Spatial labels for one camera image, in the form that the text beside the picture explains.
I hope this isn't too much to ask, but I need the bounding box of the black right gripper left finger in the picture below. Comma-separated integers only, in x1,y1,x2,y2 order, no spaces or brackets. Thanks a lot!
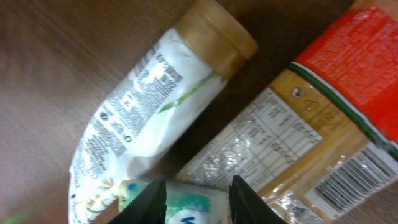
108,177,167,224

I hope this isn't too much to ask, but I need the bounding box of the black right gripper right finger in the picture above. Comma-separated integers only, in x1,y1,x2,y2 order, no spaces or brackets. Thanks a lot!
229,175,287,224

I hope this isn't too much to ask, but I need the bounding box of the teal tissue pack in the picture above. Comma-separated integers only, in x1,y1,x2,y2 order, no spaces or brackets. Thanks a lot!
118,179,233,224

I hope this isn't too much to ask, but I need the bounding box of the orange spaghetti package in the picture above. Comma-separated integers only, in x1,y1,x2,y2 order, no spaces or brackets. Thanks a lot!
177,1,397,223

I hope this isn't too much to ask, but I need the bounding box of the white tube with gold cap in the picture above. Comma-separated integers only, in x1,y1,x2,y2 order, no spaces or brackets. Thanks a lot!
68,0,259,223

